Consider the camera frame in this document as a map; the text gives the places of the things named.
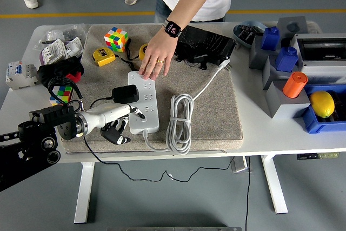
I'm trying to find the blue-grey bowl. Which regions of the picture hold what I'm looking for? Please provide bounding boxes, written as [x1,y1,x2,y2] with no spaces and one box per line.
[232,20,268,49]

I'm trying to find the thin black adapter cord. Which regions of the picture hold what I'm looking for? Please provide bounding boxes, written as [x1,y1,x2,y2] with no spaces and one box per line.
[82,95,234,182]

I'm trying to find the beige rounded object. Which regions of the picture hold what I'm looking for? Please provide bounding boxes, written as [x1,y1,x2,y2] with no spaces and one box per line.
[305,19,323,35]

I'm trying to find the glossy black case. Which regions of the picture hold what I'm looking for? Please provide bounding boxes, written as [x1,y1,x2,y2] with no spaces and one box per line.
[175,26,236,71]

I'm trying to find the white power strip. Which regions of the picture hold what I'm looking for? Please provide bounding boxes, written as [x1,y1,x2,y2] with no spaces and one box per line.
[127,70,160,135]

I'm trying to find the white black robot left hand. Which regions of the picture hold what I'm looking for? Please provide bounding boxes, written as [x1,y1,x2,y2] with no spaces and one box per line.
[83,103,149,145]

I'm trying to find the orange cylinder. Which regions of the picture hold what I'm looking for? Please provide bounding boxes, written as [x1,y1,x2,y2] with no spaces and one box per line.
[282,71,309,98]

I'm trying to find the yellow lemon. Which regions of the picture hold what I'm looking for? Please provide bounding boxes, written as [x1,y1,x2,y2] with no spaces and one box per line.
[309,91,336,119]

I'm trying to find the blue plastic bin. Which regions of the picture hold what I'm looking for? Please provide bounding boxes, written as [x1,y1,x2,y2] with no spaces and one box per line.
[302,84,346,134]

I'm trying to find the white power strip cord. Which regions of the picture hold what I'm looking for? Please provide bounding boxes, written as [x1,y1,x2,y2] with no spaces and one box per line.
[142,58,232,156]

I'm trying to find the grey electrical enclosure box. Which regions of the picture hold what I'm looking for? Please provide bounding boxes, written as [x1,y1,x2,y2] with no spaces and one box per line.
[293,32,346,85]

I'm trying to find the white circuit breaker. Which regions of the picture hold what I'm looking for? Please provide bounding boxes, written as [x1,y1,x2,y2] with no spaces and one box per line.
[5,61,40,90]

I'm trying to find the black item in bin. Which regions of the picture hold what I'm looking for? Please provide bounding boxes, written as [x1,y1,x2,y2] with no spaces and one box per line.
[323,91,346,122]

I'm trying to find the red clip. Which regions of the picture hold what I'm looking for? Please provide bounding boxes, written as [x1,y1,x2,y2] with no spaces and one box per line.
[65,71,82,83]

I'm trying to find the black cloth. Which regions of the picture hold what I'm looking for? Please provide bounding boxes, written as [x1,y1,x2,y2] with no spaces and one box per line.
[37,56,85,87]

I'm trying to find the black hanging cable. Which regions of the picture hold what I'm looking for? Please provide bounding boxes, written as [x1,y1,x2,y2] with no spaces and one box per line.
[244,156,251,231]

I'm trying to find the black binder clips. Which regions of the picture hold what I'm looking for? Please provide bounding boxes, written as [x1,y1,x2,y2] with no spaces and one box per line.
[237,24,262,44]

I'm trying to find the blue bottle-shaped block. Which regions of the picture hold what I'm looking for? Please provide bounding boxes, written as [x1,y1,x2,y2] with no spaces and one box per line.
[261,26,281,51]
[275,46,299,72]

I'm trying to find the small colourful puzzle cube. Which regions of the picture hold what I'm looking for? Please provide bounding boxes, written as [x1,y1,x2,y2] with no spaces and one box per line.
[49,85,74,106]

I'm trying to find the grey metal bracket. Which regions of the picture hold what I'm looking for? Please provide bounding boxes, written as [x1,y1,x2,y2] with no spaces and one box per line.
[229,156,254,174]

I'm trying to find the person's left hand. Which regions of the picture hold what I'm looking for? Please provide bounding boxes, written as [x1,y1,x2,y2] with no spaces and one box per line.
[139,29,179,81]

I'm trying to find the large colourful puzzle cube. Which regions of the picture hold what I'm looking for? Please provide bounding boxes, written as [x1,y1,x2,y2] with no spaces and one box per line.
[104,27,129,53]

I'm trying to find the yellow tape measure printed five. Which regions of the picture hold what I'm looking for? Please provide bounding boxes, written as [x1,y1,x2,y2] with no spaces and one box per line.
[138,43,149,60]

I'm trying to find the white wall socket panel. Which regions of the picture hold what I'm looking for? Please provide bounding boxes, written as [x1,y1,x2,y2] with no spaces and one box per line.
[40,38,67,64]

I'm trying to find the white plastic socket part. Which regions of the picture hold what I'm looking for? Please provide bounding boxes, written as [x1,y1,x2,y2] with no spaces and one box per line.
[63,37,83,58]

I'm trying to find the yellow tape measure dark label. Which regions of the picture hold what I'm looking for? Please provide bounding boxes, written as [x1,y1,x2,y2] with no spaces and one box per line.
[92,47,116,68]

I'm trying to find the black wrist strap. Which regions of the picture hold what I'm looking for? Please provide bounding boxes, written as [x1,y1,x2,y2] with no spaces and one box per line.
[115,53,137,72]
[124,37,141,61]

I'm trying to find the grey block with round hole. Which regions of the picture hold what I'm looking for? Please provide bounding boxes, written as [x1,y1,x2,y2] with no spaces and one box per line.
[277,16,308,39]

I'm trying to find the black wrist watch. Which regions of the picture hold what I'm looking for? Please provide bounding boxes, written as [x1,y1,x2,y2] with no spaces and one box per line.
[161,19,183,38]

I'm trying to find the grey-brown mat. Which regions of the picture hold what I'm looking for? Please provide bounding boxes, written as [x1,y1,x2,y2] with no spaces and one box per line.
[59,24,244,154]

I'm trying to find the black power adapter plug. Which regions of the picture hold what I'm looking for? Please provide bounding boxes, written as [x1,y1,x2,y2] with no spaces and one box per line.
[111,84,140,104]

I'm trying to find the clear plastic bag of parts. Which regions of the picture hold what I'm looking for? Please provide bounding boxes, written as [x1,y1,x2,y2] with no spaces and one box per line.
[34,23,91,52]

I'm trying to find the table height control panel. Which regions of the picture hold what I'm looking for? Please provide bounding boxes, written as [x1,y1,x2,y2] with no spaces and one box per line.
[297,151,340,161]

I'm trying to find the white table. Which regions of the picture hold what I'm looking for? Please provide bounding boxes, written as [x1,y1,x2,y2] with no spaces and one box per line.
[0,21,346,225]

